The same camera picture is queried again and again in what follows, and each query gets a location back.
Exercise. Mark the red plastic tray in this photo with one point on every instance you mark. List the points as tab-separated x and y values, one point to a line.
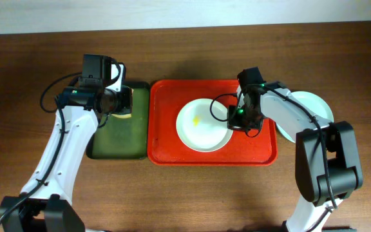
164	147

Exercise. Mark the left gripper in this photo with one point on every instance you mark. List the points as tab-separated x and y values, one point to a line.
126	100

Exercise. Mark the white plate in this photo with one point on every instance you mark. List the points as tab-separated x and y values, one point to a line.
199	130

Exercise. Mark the light green plate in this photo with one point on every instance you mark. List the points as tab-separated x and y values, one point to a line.
314	104

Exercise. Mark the yellow green sponge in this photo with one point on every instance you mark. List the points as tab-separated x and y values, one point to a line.
122	116

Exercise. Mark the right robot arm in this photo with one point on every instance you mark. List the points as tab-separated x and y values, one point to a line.
327	163

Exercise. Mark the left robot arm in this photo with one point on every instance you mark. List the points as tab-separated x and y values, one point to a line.
45	201

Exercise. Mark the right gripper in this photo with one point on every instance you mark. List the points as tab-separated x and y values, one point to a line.
233	122

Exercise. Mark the dark green tray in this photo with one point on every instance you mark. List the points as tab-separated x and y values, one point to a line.
124	138

